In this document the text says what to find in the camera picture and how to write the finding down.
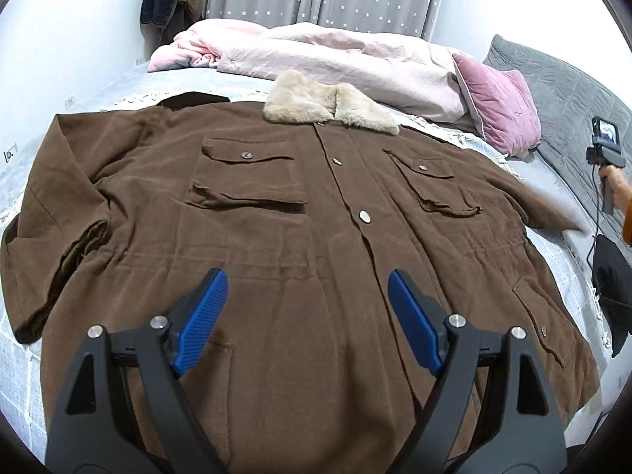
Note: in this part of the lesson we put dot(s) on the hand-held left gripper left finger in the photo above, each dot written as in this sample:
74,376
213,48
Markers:
202,316

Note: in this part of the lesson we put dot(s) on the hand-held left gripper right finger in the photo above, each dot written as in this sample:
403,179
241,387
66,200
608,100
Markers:
410,316

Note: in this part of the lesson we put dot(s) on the brown coat with fur collar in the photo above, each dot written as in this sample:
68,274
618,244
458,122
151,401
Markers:
296,237

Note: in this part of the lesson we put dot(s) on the person's right hand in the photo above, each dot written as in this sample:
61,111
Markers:
617,182

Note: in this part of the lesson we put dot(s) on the grey quilted headboard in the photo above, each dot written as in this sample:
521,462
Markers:
543,89

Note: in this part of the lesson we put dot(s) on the pink velvet pillow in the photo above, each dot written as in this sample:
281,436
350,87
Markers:
498,103

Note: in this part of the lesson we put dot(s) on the black cloth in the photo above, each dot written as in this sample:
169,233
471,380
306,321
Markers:
612,296

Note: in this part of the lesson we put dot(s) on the light blue checked blanket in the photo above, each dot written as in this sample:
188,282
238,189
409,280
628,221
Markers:
19,380

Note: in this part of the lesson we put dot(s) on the bed with grey sheet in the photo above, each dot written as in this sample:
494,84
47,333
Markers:
148,81

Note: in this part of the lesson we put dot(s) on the pink duvet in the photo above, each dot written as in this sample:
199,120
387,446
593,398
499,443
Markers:
321,54

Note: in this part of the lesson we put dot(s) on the olive hanging garment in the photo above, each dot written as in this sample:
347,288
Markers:
190,5

